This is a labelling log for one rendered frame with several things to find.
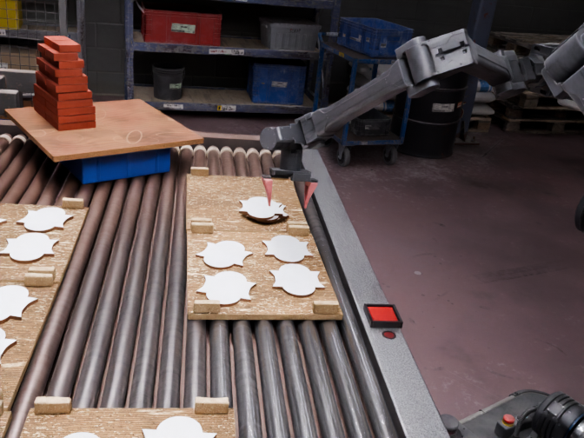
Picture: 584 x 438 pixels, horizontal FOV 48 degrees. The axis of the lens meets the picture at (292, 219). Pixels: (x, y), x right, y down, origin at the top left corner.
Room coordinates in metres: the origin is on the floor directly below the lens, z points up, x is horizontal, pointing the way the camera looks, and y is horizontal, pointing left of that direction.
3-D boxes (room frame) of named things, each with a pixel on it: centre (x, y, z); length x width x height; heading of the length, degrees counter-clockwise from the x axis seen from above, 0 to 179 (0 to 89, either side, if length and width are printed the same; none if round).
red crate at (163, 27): (5.88, 1.16, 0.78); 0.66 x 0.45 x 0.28; 107
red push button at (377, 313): (1.30, -0.24, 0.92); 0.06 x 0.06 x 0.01; 10
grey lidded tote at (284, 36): (6.14, 0.22, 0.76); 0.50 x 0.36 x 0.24; 113
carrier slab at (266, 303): (1.43, 0.07, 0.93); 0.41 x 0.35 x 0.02; 11
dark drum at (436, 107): (5.59, -1.06, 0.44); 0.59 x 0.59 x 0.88
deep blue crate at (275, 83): (6.16, 0.30, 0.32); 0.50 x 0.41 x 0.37; 103
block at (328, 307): (1.27, -0.10, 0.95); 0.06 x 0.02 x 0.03; 101
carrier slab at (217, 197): (1.84, 0.15, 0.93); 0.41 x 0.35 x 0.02; 11
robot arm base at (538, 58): (1.71, -0.57, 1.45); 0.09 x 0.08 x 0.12; 37
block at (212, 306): (1.22, 0.16, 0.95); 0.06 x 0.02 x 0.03; 101
